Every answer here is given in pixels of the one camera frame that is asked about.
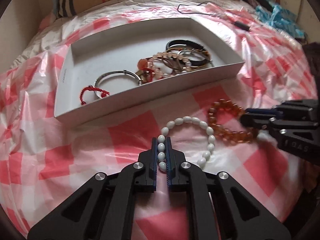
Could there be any amber bead bracelet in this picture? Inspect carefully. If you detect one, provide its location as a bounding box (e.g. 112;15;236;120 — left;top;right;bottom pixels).
207;99;261;146

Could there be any silver bangle bracelet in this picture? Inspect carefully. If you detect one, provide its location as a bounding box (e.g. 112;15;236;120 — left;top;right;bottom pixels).
94;69;143;99

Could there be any black cable with adapter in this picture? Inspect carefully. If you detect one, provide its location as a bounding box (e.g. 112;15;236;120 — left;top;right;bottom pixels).
177;0;263;32

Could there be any black braided leather bracelet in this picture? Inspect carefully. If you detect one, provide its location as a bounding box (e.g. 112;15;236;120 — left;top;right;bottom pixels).
165;39;211;67

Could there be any white bead bracelet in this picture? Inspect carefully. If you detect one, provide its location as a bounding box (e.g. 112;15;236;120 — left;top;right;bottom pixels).
157;115;217;172

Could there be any blue checkered cloth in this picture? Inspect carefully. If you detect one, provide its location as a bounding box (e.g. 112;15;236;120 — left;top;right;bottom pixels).
255;3;305;39

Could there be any white shallow cardboard box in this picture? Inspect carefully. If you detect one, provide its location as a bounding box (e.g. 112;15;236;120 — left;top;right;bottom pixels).
54;18;244;126

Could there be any gold cord colourful bead bracelet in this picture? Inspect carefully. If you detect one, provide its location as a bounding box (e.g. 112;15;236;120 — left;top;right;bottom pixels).
167;47;213;68

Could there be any red white checkered plastic sheet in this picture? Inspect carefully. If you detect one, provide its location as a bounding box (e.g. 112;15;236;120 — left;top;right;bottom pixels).
1;15;319;239

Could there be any red string bracelet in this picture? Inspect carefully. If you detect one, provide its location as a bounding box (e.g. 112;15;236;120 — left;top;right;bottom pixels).
80;84;111;106

